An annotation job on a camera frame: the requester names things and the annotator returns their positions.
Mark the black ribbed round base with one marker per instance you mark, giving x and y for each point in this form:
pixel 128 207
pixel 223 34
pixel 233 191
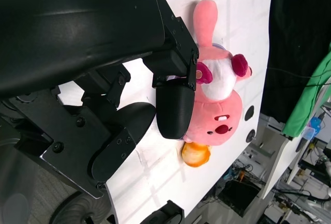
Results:
pixel 82 208

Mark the orange striped toy bun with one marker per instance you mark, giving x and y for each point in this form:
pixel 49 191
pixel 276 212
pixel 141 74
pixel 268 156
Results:
pixel 195 155

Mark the pink plush beaver doll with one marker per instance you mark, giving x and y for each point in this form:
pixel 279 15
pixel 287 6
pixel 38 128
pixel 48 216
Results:
pixel 222 105

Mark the blue plastic item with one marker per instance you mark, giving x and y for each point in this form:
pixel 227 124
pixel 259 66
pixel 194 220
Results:
pixel 313 127

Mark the green cloth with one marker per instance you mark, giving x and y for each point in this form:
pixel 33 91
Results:
pixel 307 99

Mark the white side desk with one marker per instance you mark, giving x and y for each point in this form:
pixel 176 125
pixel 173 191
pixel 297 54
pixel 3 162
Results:
pixel 279 156

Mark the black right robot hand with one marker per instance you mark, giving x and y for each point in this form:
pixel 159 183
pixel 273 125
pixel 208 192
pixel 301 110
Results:
pixel 165 215

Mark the black round table grommet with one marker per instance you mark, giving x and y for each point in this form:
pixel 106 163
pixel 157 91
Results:
pixel 249 112

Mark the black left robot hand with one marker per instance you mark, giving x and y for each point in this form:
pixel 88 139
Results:
pixel 77 27

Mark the black floor box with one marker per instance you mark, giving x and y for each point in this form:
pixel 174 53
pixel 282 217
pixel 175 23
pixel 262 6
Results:
pixel 240 198

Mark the black backdrop curtain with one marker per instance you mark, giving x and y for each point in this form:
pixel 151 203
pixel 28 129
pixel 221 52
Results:
pixel 292 27

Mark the grey round grommet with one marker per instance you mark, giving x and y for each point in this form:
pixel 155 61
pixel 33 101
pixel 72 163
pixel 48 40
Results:
pixel 250 136

